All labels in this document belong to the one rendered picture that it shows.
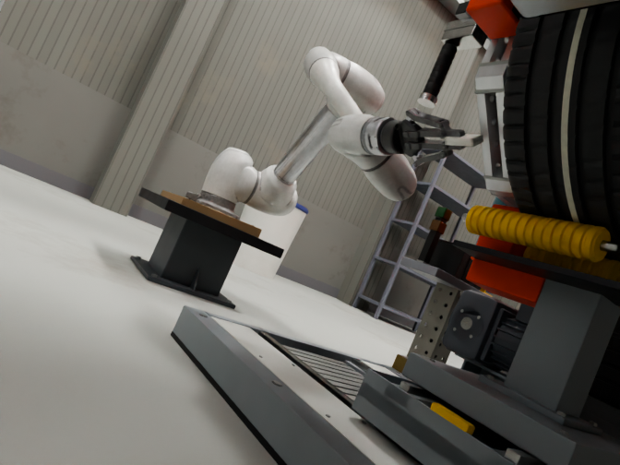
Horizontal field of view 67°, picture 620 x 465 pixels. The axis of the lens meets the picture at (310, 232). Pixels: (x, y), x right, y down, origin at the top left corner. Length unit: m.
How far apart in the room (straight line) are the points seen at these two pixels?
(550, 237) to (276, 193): 1.29
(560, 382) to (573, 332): 0.09
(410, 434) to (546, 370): 0.27
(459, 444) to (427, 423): 0.06
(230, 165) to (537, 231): 1.33
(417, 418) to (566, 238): 0.38
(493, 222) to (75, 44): 4.17
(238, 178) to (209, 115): 2.95
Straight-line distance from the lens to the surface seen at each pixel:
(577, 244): 0.87
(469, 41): 1.20
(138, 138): 4.41
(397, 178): 1.24
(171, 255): 1.87
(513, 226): 0.92
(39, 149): 4.62
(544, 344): 0.95
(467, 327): 1.34
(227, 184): 1.94
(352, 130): 1.16
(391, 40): 6.05
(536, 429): 0.77
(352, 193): 5.66
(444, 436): 0.78
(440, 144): 1.01
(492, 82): 0.96
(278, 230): 4.18
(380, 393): 0.86
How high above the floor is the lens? 0.30
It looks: 3 degrees up
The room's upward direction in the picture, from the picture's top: 24 degrees clockwise
